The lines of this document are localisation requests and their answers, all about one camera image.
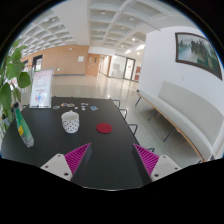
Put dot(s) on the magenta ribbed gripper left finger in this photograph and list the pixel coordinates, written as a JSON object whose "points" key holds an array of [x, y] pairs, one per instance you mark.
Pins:
{"points": [[70, 164]]}

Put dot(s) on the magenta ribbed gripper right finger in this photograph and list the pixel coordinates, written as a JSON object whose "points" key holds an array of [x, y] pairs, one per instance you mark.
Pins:
{"points": [[153, 167]]}

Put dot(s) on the green plastic water bottle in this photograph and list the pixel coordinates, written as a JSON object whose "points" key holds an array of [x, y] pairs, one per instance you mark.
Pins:
{"points": [[23, 128]]}

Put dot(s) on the white polka dot mug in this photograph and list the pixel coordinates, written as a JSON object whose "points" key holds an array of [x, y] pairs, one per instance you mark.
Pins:
{"points": [[70, 121]]}

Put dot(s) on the black chair nearest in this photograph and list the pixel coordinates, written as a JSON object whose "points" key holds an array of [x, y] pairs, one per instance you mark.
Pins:
{"points": [[133, 128]]}

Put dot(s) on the black chair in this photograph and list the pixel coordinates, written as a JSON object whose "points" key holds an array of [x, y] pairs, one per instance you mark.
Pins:
{"points": [[123, 112], [117, 102], [133, 128]]}

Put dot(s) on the red round coaster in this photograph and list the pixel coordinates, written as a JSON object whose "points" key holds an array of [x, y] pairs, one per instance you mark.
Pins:
{"points": [[104, 128]]}

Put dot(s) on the black chair middle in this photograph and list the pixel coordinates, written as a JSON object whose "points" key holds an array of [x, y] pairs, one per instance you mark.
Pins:
{"points": [[123, 112]]}

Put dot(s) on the yellow round coaster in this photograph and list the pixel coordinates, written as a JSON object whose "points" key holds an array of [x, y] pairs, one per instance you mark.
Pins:
{"points": [[70, 105]]}

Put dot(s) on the green round coaster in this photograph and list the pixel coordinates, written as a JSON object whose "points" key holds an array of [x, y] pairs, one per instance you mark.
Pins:
{"points": [[56, 107]]}

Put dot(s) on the black chair far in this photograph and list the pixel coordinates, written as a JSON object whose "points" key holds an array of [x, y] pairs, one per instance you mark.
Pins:
{"points": [[117, 102]]}

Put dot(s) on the long white bench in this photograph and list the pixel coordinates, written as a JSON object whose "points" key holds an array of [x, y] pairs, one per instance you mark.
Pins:
{"points": [[199, 122]]}

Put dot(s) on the acrylic sign stand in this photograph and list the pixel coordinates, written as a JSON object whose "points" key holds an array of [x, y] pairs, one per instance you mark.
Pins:
{"points": [[41, 89]]}

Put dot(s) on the green leafy potted plant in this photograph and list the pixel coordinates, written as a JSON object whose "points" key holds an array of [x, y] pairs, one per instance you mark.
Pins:
{"points": [[13, 78]]}

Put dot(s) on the framed landscape painting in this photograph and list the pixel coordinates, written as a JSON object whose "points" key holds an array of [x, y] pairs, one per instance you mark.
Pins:
{"points": [[195, 50]]}

